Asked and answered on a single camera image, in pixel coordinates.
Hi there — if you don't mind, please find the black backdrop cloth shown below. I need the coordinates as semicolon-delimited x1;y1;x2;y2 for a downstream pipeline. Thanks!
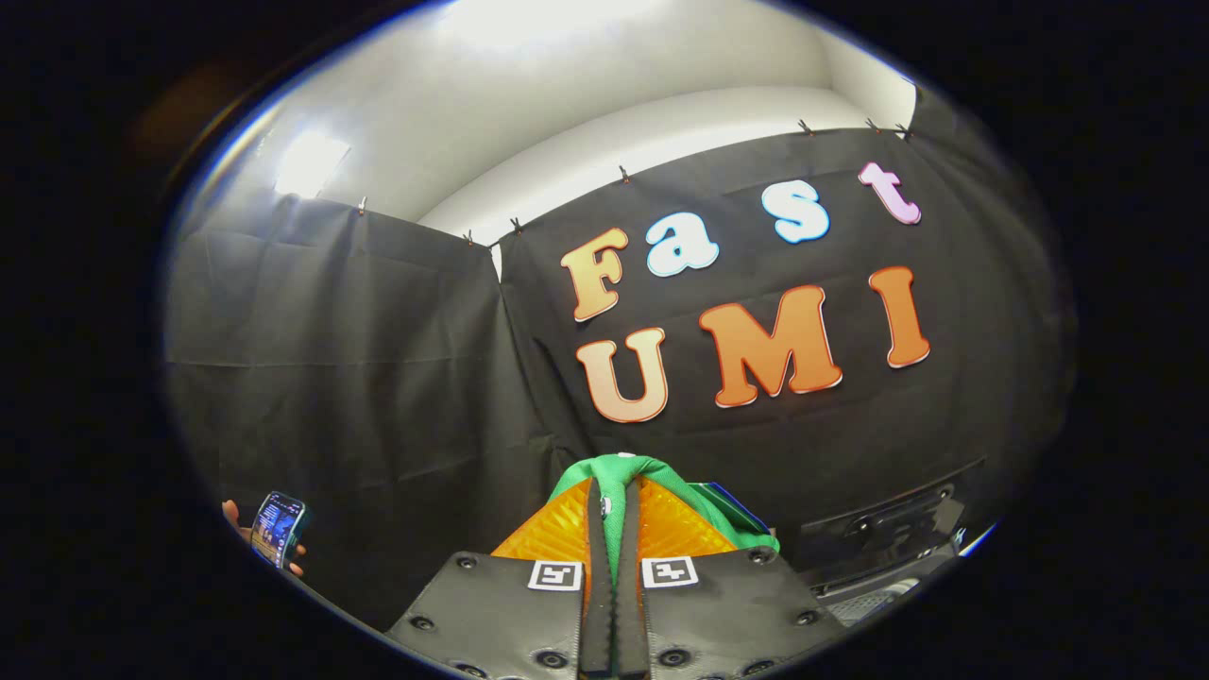
161;85;1078;634

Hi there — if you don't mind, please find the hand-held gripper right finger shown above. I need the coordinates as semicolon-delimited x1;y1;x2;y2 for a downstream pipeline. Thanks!
614;475;846;680

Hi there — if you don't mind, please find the smartphone with lit screen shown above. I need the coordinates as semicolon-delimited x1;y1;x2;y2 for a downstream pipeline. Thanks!
250;491;308;570

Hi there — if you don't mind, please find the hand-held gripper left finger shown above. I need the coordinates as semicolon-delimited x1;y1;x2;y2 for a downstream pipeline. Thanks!
385;475;617;680

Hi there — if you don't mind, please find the green polo shirt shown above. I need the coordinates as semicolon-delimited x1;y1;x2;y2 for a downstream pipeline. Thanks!
546;453;781;591

